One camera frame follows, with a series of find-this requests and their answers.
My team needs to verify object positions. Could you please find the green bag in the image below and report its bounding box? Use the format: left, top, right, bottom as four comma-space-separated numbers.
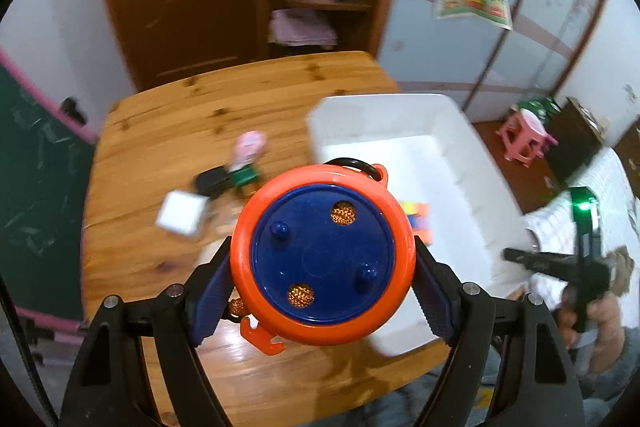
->
517, 97, 561, 132

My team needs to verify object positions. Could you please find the green-capped amber bottle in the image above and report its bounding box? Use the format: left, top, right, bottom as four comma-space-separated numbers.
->
227, 164, 263, 198

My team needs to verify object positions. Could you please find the black power adapter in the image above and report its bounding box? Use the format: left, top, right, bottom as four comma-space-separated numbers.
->
194, 167, 231, 198

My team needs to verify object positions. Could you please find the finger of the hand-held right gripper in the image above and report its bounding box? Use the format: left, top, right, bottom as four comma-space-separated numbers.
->
502, 247, 576, 278

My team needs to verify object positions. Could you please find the green chalkboard with pink frame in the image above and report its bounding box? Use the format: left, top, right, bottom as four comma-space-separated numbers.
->
0, 49, 98, 348

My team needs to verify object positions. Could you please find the pink plastic stool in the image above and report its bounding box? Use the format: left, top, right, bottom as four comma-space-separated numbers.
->
495, 111, 558, 168

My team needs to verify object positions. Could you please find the bed with checked blanket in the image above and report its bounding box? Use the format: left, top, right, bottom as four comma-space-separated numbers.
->
522, 147, 640, 308

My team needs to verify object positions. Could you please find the orange and blue round toy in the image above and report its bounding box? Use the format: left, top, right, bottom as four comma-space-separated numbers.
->
230, 157, 418, 355

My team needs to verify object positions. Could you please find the colourful puzzle cube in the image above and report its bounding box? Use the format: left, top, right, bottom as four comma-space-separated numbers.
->
400, 201, 432, 244

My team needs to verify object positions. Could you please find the dark wooden headboard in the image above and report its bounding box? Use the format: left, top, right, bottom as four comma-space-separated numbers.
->
615, 117, 640, 198

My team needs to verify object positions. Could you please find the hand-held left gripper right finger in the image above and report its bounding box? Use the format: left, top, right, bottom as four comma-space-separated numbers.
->
413, 240, 586, 427

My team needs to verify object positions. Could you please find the folded pink cloth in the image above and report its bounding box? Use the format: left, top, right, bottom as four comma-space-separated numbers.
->
267, 8, 338, 48

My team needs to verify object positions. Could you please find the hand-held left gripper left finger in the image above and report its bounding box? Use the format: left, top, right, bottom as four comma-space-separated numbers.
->
60, 242, 235, 427

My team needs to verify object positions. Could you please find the dark wooden nightstand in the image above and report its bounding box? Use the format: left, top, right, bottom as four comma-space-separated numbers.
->
545, 97, 606, 185

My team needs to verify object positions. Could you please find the pale blue sliding wardrobe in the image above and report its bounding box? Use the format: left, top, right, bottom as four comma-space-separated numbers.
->
377, 0, 640, 128

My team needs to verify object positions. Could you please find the pink figure toy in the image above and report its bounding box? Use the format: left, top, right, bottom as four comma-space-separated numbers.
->
232, 131, 267, 168

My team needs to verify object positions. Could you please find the person's right hand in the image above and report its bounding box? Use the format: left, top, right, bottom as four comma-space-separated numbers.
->
557, 293, 630, 376

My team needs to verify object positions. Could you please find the white plastic bin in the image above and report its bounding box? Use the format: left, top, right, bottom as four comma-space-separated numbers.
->
306, 93, 531, 358

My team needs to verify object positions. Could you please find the black easel knob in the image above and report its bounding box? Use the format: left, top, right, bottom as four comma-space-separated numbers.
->
60, 97, 88, 125

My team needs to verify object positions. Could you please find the white power adapter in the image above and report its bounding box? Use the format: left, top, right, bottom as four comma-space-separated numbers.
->
155, 189, 208, 238

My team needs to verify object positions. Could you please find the person's right forearm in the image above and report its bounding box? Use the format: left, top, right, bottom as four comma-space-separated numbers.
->
575, 342, 640, 413

